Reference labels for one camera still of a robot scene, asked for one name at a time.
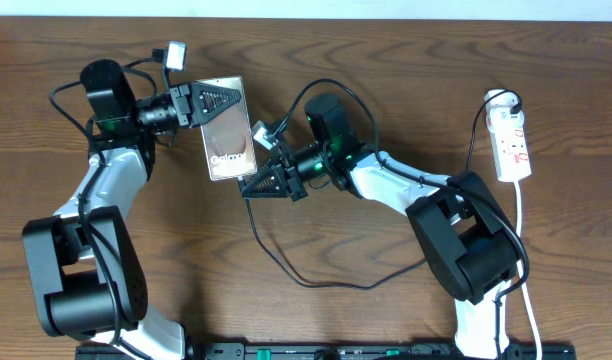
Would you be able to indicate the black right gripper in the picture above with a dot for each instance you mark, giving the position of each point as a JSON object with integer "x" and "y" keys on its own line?
{"x": 281, "y": 186}

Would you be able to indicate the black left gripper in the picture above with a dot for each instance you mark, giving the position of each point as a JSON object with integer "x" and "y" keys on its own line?
{"x": 197, "y": 107}

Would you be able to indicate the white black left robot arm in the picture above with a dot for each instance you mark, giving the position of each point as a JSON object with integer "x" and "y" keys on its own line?
{"x": 87, "y": 281}

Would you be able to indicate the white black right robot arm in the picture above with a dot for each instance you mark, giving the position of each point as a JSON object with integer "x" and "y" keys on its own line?
{"x": 473, "y": 251}

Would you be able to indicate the white power strip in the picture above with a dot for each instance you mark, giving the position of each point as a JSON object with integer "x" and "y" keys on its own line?
{"x": 505, "y": 121}

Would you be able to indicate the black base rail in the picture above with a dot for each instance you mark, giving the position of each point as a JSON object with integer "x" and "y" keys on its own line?
{"x": 239, "y": 351}

